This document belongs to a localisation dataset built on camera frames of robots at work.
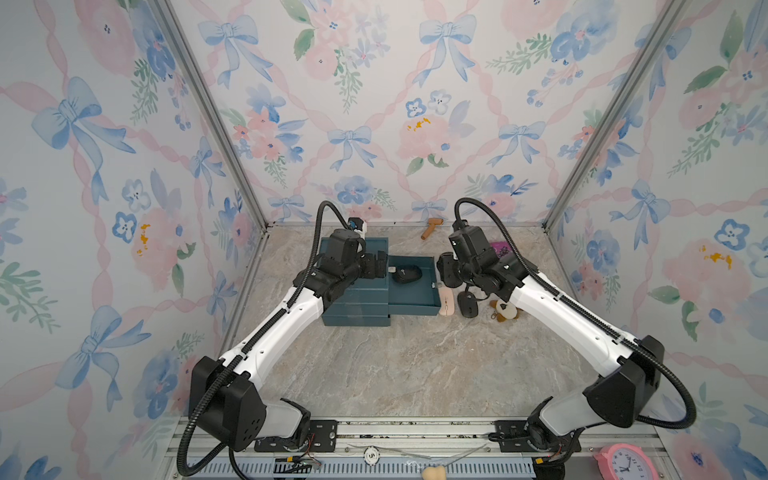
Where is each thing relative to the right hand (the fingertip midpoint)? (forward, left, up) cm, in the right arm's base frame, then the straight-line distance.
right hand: (450, 261), depth 80 cm
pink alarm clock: (-42, -38, -22) cm, 60 cm away
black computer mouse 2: (+1, -9, -23) cm, 25 cm away
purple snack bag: (+21, -23, -18) cm, 36 cm away
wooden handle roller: (+36, 0, -21) cm, 41 cm away
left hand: (+2, +20, +1) cm, 20 cm away
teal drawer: (0, +7, -18) cm, 20 cm away
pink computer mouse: (0, -2, -20) cm, 20 cm away
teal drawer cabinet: (-9, +23, -7) cm, 25 cm away
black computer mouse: (+5, +11, -13) cm, 18 cm away
